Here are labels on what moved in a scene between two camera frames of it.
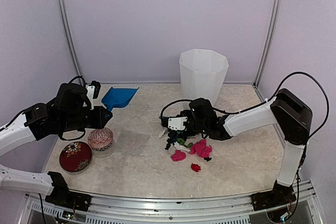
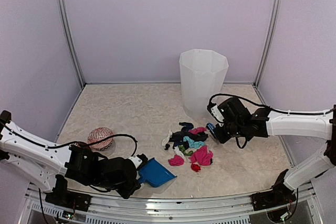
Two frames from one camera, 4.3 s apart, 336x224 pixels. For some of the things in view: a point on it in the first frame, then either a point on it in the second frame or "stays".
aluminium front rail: x=38 y=210 stays
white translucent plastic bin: x=203 y=72 stays
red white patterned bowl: x=100 y=139 stays
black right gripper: x=188 y=134 to x=222 y=138
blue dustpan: x=118 y=97 to x=155 y=173
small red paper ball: x=195 y=167 stays
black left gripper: x=100 y=121 to x=125 y=193
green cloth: x=181 y=141 to x=182 y=148
